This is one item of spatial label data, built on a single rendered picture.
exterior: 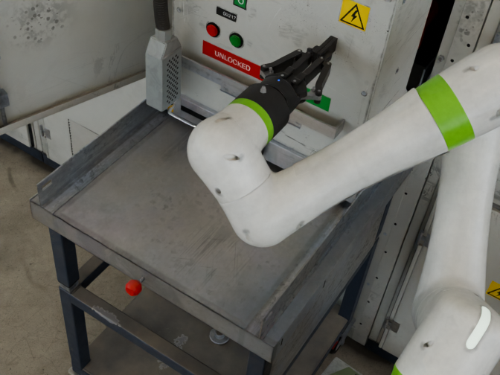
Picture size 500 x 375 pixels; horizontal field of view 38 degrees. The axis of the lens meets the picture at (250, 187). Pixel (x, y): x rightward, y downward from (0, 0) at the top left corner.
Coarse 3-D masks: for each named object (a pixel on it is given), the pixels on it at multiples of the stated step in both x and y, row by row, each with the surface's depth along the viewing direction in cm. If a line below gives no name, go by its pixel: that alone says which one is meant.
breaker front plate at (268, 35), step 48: (192, 0) 154; (288, 0) 140; (336, 0) 134; (384, 0) 129; (192, 48) 163; (240, 48) 154; (288, 48) 147; (336, 48) 141; (384, 48) 135; (192, 96) 172; (336, 96) 148; (288, 144) 163
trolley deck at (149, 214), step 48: (144, 144) 172; (96, 192) 160; (144, 192) 161; (192, 192) 162; (384, 192) 168; (96, 240) 150; (144, 240) 152; (192, 240) 153; (240, 240) 154; (288, 240) 155; (192, 288) 144; (240, 288) 145; (240, 336) 141; (288, 336) 143
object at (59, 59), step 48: (0, 0) 152; (48, 0) 160; (96, 0) 168; (144, 0) 178; (0, 48) 159; (48, 48) 168; (96, 48) 177; (144, 48) 188; (0, 96) 164; (48, 96) 177; (96, 96) 183
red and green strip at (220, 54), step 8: (208, 48) 160; (216, 48) 158; (216, 56) 160; (224, 56) 158; (232, 56) 157; (232, 64) 158; (240, 64) 157; (248, 64) 156; (248, 72) 157; (256, 72) 156; (312, 104) 152; (320, 104) 151; (328, 104) 150
